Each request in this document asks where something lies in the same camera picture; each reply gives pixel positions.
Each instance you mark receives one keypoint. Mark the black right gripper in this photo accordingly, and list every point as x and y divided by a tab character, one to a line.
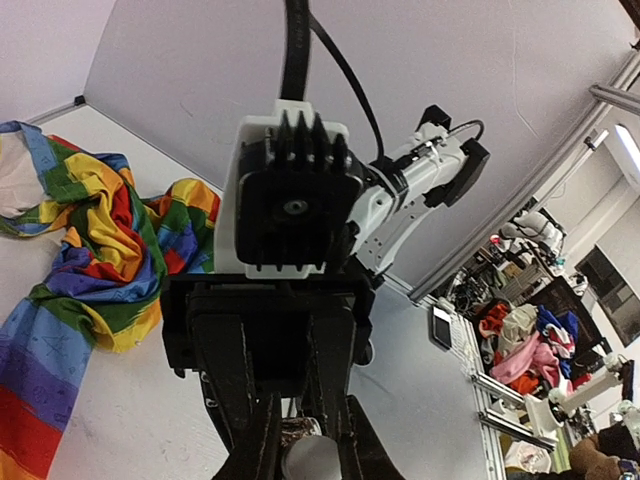
250	336

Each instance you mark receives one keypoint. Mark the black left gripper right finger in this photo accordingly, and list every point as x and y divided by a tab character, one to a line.
361	453

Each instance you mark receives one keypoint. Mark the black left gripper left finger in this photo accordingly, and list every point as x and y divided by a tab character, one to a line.
256	450

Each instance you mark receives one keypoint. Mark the clear glitter nail polish bottle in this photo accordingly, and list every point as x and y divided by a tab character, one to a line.
307	454

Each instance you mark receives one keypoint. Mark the pile of clothes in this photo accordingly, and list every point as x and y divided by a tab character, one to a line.
528	348

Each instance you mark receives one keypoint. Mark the rainbow striped sleeve cloth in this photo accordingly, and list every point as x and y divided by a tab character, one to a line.
103	289

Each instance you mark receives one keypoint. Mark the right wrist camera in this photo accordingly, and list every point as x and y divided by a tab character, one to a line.
290	190

